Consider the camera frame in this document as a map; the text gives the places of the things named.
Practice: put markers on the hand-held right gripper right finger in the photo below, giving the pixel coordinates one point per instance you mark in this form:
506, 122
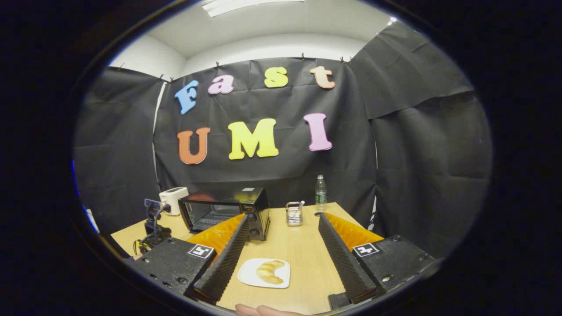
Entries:
340, 259

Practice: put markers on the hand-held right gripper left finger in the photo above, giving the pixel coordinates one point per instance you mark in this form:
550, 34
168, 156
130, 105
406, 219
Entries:
228, 263

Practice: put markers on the golden croissant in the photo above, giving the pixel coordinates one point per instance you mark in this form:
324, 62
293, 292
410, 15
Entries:
268, 272

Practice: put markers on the black electric oven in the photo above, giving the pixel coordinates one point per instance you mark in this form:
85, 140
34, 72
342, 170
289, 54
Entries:
246, 199

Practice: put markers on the white plate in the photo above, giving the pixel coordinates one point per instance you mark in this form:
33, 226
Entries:
248, 274

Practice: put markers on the white toaster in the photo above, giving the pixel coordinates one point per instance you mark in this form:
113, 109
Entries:
174, 197

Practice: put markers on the clear glass cup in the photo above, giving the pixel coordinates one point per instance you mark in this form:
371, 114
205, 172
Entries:
293, 216

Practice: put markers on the green label water bottle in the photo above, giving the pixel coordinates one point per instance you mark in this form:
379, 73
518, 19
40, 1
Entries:
321, 195

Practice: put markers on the white plastic straw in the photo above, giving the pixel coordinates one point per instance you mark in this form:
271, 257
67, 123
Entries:
300, 204

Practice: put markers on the black backdrop cloth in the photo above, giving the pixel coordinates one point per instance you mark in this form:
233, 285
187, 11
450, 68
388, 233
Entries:
272, 171

